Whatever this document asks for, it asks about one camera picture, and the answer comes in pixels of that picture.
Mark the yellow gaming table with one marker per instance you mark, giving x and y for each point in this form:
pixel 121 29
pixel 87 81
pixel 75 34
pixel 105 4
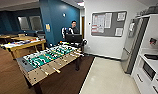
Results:
pixel 25 45

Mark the person in dark shirt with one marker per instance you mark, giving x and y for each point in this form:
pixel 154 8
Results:
pixel 74 28

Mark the green foosball table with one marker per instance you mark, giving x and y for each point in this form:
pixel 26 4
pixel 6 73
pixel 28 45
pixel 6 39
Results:
pixel 48 61

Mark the grey bulletin board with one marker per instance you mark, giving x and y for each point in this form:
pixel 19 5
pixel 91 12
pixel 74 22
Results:
pixel 108 24

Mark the interior glass window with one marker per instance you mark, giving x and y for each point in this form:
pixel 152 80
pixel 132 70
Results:
pixel 36 23
pixel 23 23

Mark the stainless steel refrigerator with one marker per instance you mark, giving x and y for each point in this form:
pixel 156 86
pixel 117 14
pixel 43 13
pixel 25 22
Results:
pixel 133 46

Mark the wide white drawer unit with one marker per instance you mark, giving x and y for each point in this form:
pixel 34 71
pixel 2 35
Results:
pixel 141 83

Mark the black built-in microwave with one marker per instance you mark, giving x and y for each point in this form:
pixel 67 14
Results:
pixel 148 70

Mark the yellow wall sign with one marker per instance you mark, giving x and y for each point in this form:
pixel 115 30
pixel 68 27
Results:
pixel 48 27

